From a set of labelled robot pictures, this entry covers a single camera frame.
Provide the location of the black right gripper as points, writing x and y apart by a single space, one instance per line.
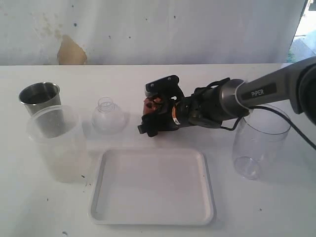
202 108

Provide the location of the brown wooden cup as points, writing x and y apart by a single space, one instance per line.
171 103

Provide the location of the chocolate pieces and gold coins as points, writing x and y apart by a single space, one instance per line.
152 104

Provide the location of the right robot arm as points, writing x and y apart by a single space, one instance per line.
296 83

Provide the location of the clear shaker lid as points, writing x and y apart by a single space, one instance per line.
108 117

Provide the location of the clear shaker cup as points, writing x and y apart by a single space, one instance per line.
259 138

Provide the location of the white plastic tray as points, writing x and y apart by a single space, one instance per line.
152 186

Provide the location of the translucent plastic container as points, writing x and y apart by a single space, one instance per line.
65 156

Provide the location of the stainless steel cup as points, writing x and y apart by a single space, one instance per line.
42 100

